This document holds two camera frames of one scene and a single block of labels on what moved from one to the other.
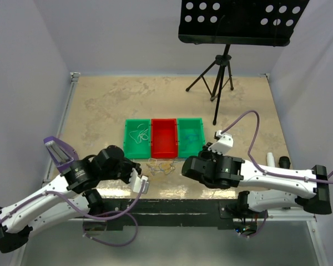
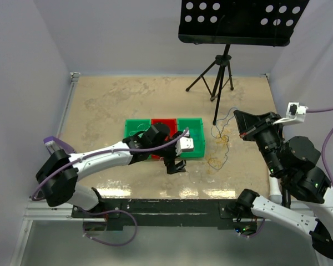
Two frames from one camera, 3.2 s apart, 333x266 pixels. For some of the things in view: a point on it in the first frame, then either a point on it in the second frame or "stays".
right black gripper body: (206, 154) → (265, 135)
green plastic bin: (190, 136) stays
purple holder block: (62, 154) stays
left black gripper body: (124, 170) → (168, 152)
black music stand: (245, 22) stays
